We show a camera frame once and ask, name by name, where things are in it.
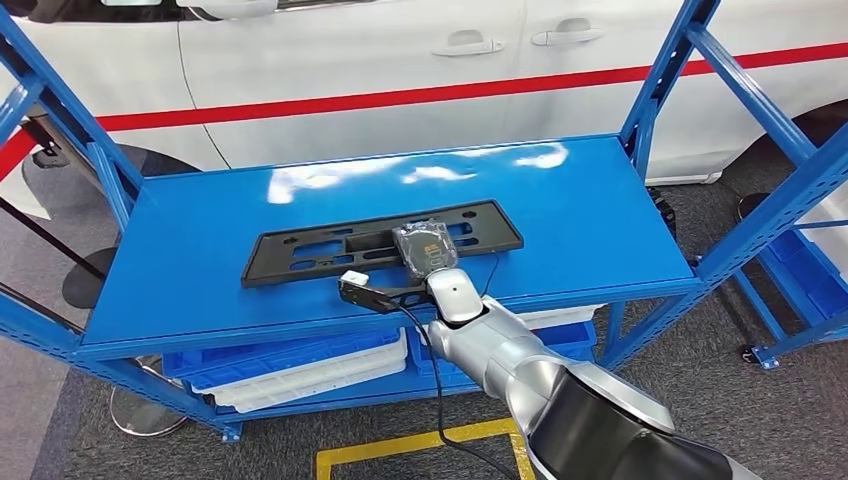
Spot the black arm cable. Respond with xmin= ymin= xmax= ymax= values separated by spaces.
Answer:
xmin=397 ymin=251 xmax=525 ymax=480

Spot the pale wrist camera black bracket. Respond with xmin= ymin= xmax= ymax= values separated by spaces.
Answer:
xmin=337 ymin=270 xmax=439 ymax=315

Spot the white car red stripe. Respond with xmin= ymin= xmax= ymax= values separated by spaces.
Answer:
xmin=0 ymin=0 xmax=848 ymax=188

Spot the blue wheeled metal rack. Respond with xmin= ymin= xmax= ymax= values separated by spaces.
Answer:
xmin=731 ymin=218 xmax=848 ymax=370

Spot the chrome round stand base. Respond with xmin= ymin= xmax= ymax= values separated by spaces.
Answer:
xmin=109 ymin=357 xmax=190 ymax=439

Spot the large blue metal shelf rack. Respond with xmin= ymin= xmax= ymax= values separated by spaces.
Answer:
xmin=0 ymin=0 xmax=848 ymax=444

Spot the translucent white plastic crate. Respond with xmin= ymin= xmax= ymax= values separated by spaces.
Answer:
xmin=798 ymin=198 xmax=848 ymax=280

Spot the black plastic plate frame part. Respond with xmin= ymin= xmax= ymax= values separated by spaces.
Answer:
xmin=240 ymin=199 xmax=525 ymax=289

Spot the blue plastic crate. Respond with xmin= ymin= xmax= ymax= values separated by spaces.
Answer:
xmin=162 ymin=329 xmax=405 ymax=392
xmin=761 ymin=231 xmax=848 ymax=323
xmin=405 ymin=321 xmax=598 ymax=389

